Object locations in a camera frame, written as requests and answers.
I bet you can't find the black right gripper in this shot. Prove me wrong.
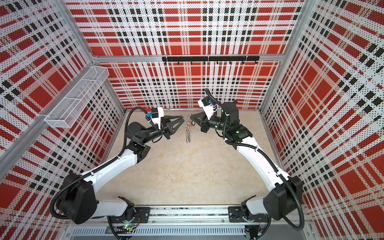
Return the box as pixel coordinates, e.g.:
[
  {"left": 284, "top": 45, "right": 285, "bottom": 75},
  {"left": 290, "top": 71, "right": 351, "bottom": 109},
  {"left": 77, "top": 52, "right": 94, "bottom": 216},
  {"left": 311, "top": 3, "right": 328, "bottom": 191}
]
[{"left": 191, "top": 113, "right": 229, "bottom": 135}]

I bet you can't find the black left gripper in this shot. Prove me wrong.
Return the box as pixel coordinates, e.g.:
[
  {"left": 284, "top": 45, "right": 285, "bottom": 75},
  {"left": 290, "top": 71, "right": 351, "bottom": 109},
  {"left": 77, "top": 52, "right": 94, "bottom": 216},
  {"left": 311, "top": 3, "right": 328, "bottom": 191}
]
[{"left": 141, "top": 115, "right": 184, "bottom": 144}]

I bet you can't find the red-handled key organizer ring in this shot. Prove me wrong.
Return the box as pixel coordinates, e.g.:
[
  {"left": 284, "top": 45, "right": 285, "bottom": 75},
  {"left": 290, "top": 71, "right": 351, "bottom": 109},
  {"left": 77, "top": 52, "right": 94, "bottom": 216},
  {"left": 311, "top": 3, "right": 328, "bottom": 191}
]
[{"left": 184, "top": 115, "right": 193, "bottom": 144}]

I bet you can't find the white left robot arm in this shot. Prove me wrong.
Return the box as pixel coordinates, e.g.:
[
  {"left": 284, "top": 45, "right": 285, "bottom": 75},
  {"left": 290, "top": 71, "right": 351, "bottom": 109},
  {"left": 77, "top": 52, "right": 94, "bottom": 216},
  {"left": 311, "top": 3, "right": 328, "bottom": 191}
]
[{"left": 49, "top": 116, "right": 185, "bottom": 225}]

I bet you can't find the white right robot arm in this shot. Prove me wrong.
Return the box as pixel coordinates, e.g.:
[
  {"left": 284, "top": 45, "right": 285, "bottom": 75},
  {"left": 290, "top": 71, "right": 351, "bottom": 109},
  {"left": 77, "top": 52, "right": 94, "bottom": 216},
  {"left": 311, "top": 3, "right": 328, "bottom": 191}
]
[{"left": 190, "top": 98, "right": 304, "bottom": 230}]

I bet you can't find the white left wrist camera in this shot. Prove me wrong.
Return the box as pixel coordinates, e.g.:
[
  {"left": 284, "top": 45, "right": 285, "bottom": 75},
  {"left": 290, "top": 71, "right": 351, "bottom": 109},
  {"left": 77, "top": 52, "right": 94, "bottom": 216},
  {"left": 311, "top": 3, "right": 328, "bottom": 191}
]
[{"left": 146, "top": 107, "right": 165, "bottom": 129}]

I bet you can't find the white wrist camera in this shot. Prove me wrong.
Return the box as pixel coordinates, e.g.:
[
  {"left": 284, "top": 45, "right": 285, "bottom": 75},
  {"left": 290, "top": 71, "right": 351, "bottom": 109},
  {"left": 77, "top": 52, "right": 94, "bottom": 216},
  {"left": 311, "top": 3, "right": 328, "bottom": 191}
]
[
  {"left": 198, "top": 97, "right": 217, "bottom": 120},
  {"left": 146, "top": 107, "right": 165, "bottom": 129}
]

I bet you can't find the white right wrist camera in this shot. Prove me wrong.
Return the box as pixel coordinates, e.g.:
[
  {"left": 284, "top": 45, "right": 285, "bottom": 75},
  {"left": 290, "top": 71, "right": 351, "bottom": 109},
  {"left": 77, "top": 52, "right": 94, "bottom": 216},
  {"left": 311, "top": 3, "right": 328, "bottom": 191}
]
[{"left": 198, "top": 97, "right": 217, "bottom": 120}]

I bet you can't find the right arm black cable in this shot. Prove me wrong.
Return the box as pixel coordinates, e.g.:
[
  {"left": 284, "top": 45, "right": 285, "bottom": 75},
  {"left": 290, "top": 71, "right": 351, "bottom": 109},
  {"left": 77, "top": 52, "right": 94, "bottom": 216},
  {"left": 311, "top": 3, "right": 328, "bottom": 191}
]
[{"left": 204, "top": 88, "right": 305, "bottom": 232}]

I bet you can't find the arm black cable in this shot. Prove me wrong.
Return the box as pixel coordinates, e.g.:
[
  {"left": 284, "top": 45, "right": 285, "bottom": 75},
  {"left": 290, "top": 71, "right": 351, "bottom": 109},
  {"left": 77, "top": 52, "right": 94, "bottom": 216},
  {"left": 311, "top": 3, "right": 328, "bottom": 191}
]
[
  {"left": 204, "top": 88, "right": 305, "bottom": 232},
  {"left": 49, "top": 106, "right": 151, "bottom": 220}
]

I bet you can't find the black hook rail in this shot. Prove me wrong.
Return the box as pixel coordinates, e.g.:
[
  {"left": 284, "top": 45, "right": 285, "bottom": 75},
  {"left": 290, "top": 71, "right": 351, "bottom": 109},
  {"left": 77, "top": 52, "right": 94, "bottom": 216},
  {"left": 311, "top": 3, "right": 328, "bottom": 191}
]
[{"left": 162, "top": 56, "right": 260, "bottom": 64}]

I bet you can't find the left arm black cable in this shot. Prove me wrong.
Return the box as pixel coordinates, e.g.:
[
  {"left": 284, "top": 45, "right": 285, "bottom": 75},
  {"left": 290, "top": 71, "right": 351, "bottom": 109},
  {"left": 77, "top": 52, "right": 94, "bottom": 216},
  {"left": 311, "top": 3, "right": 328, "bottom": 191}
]
[{"left": 49, "top": 106, "right": 151, "bottom": 220}]

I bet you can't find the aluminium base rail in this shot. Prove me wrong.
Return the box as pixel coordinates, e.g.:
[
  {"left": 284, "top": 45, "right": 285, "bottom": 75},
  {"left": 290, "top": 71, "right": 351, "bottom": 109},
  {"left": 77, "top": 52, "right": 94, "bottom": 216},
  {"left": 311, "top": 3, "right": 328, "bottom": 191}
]
[{"left": 59, "top": 205, "right": 316, "bottom": 240}]

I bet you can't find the white wire mesh basket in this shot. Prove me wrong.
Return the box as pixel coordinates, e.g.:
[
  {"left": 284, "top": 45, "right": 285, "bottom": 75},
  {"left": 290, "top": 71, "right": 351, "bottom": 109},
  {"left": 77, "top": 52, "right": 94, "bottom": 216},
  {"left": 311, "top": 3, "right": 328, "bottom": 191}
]
[{"left": 45, "top": 66, "right": 109, "bottom": 129}]

